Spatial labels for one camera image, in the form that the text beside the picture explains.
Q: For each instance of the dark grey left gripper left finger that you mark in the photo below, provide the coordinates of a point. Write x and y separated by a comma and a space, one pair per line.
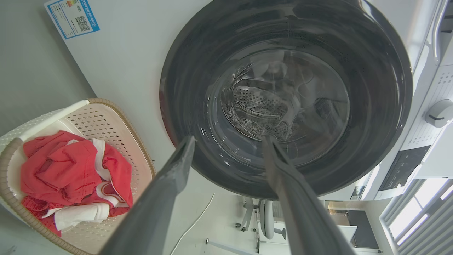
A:
152, 212

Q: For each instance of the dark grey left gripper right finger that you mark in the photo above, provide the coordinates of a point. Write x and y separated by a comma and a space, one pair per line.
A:
304, 216

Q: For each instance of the white perforated laundry basket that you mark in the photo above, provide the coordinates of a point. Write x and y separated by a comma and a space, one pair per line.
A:
106, 124

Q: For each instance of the white desk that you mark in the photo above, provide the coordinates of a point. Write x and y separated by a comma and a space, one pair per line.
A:
348, 232

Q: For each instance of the small dark washer sticker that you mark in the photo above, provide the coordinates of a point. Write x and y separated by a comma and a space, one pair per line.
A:
357, 192

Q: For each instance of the black cabinet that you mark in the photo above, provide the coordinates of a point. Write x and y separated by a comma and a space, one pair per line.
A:
362, 230

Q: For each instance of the white cloth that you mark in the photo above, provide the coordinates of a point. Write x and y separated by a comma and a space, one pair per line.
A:
81, 214

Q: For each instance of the red garment with white trim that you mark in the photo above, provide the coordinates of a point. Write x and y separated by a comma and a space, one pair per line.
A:
60, 166

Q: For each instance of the black washer display panel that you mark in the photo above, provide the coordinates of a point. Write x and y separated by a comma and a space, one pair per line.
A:
403, 168

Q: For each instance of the window with grey blinds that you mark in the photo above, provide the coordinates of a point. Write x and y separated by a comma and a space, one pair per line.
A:
421, 216

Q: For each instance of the round dark washing machine door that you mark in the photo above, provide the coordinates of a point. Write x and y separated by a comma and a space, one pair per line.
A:
187, 88

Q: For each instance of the white washing machine body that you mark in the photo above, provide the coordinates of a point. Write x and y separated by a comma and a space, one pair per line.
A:
124, 60

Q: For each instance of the white washing machine dial knob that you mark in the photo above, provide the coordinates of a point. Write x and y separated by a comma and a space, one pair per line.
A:
440, 113

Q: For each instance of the blue energy label sticker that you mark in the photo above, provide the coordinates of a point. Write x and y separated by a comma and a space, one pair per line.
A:
72, 17

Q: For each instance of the white detergent drawer front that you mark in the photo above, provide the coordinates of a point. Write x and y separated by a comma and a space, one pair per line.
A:
444, 35

